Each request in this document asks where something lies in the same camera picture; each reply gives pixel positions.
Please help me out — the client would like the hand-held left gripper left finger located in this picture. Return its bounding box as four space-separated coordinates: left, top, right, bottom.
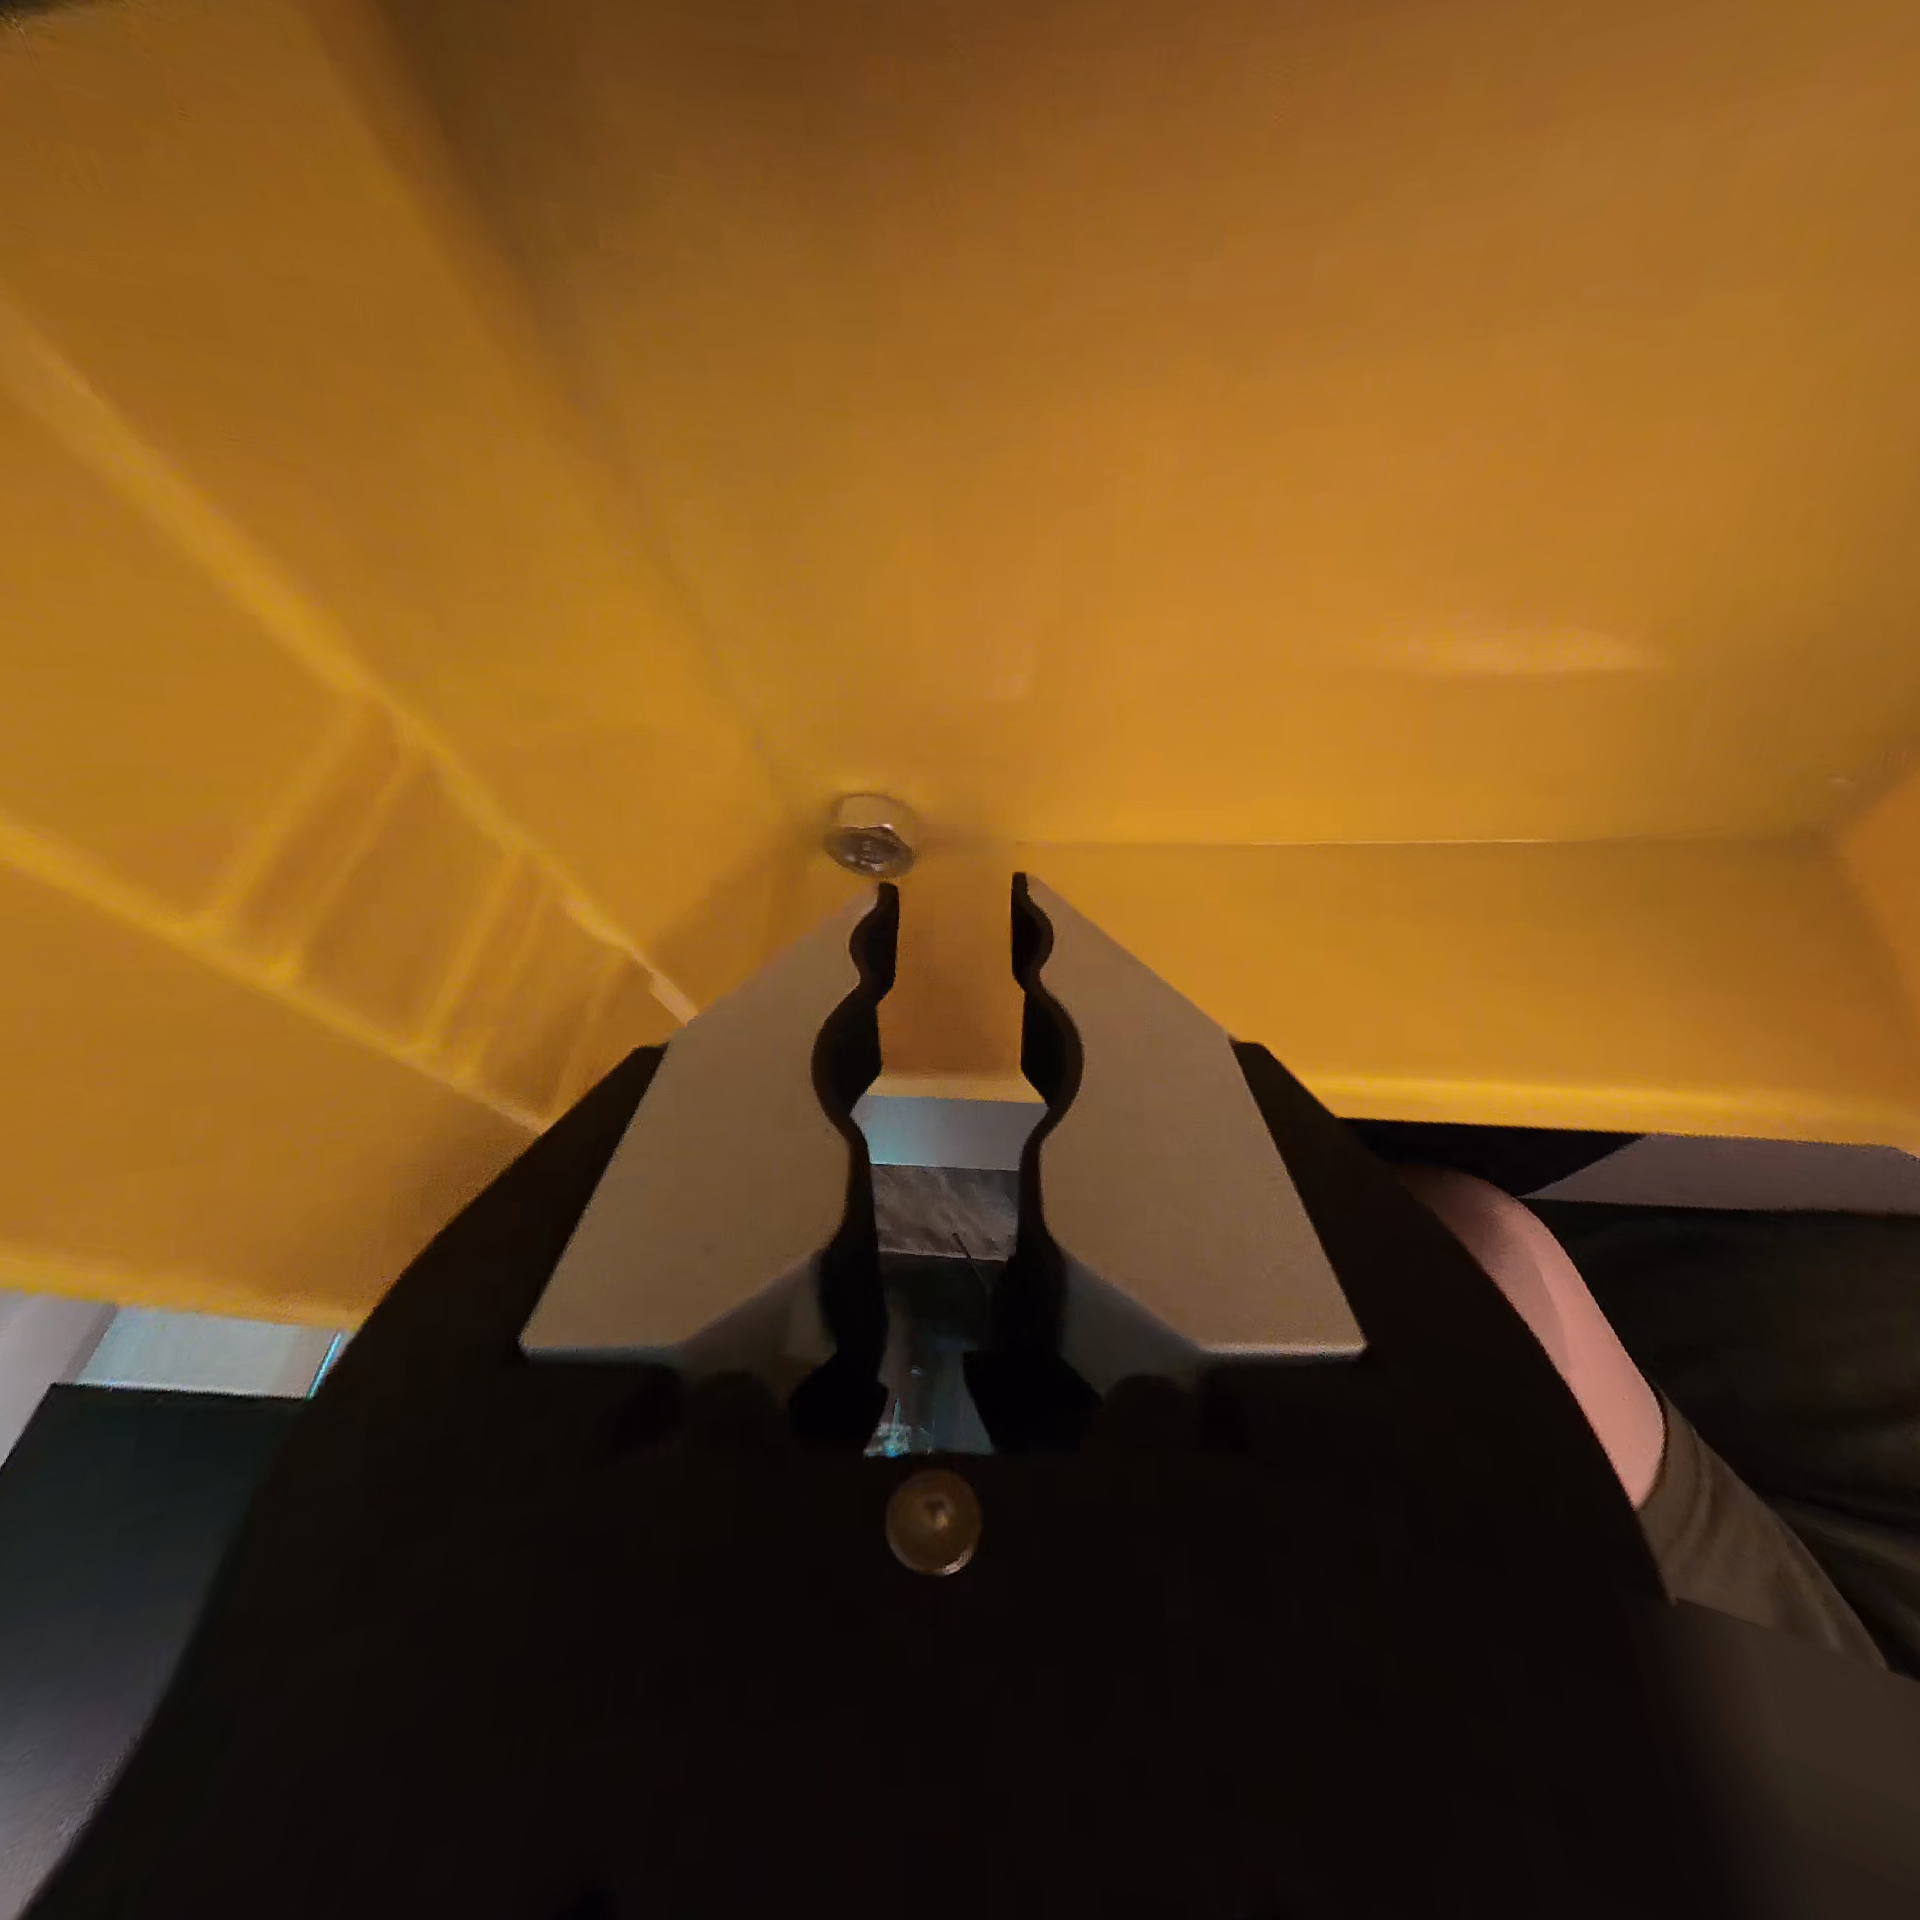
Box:
521 881 905 1456

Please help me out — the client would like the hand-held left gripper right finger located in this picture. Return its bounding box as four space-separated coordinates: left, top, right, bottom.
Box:
965 872 1368 1456

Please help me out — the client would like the silver hex nut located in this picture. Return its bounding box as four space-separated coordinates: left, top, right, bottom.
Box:
822 791 920 881

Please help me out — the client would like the yellow plastic bin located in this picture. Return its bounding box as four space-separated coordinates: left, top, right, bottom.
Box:
0 0 1920 1328

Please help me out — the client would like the person's right forearm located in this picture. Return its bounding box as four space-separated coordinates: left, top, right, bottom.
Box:
1402 1170 1674 1509

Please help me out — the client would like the person's olive clothing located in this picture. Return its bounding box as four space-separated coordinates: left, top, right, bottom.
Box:
1630 1397 1894 1678

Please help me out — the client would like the black table mat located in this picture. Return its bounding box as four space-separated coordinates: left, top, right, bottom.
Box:
0 1383 315 1805

